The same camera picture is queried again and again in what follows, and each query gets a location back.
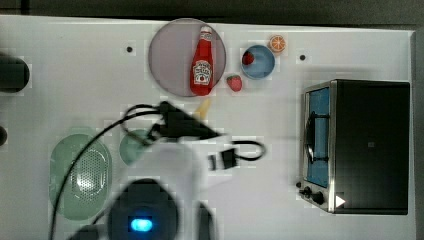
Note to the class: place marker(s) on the orange slice toy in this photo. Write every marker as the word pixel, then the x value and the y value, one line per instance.
pixel 277 44

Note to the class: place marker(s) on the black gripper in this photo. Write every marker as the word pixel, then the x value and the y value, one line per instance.
pixel 178 124

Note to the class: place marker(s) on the green perforated colander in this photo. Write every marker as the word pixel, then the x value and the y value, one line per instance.
pixel 88 184

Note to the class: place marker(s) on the silver black toaster oven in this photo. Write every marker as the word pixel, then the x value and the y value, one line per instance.
pixel 356 147

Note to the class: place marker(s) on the grey round plate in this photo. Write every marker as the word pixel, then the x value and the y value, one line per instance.
pixel 171 52

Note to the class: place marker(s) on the blue bowl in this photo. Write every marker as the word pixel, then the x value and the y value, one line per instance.
pixel 263 65

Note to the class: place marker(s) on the green mug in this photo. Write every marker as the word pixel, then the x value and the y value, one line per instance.
pixel 133 145

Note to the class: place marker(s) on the small black pot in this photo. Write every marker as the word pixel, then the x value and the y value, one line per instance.
pixel 14 74

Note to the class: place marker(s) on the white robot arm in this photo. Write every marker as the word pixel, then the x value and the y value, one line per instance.
pixel 158 197

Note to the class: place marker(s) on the red plush ketchup bottle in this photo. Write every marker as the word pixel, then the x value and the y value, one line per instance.
pixel 201 71

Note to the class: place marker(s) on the red plush strawberry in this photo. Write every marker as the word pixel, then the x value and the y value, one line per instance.
pixel 234 82

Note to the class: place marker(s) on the small red toy in bowl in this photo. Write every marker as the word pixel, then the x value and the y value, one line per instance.
pixel 247 58

